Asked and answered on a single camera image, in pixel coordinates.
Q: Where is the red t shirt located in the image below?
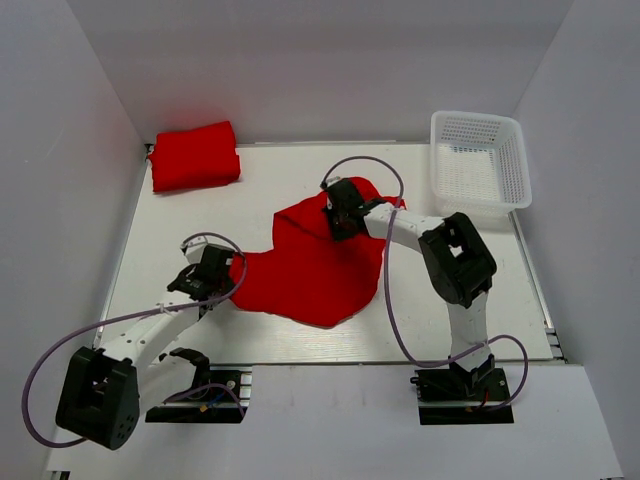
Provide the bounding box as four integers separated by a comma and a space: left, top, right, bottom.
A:
149, 121, 241, 194
229, 192, 385, 328

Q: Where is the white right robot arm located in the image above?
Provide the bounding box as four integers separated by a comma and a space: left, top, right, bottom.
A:
321, 178, 497, 389

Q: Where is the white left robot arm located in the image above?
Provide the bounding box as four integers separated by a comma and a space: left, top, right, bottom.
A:
56, 243, 237, 450

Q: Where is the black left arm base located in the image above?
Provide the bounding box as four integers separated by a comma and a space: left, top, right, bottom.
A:
145, 348, 252, 424

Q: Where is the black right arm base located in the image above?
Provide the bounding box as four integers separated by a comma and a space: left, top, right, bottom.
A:
410, 368, 514, 426

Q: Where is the red folded t shirt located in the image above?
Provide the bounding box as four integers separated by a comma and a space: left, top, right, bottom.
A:
149, 121, 241, 194

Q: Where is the white plastic mesh basket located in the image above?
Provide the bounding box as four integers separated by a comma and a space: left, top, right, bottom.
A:
429, 111, 532, 218

